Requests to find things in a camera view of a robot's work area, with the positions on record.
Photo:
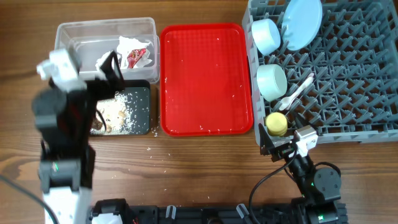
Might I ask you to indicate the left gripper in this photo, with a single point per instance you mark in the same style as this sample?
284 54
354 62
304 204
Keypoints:
108 85

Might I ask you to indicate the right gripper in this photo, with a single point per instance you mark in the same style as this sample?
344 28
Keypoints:
267 147

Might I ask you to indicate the yellow cup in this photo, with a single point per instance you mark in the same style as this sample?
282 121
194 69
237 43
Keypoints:
276 124

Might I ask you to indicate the white napkin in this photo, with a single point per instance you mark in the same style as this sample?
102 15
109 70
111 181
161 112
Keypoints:
126 45
101 60

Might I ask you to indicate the white plastic fork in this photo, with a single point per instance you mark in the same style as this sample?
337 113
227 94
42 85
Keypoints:
288 100

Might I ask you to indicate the red snack wrapper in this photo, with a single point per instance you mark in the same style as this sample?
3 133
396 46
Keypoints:
134 57

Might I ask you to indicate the food scraps and rice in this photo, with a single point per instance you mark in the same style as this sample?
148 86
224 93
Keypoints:
121 115

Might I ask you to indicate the green bowl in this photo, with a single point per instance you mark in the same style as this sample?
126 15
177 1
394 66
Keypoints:
271 81

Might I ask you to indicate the light blue bowl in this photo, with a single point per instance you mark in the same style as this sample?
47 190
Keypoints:
266 36

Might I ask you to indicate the light blue plate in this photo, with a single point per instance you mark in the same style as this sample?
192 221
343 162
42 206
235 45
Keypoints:
302 20

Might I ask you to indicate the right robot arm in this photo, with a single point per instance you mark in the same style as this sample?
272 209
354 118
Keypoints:
319 184

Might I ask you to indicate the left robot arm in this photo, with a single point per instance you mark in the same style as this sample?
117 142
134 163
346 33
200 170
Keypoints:
64 115

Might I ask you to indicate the black food waste tray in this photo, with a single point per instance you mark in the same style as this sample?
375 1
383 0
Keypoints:
143 102

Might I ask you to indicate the clear plastic waste bin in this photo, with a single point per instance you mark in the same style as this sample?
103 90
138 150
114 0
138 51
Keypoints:
91 39

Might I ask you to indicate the grey dishwasher rack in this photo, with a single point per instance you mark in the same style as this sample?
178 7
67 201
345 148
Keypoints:
354 59

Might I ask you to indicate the red serving tray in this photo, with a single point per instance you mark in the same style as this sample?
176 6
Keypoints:
204 80

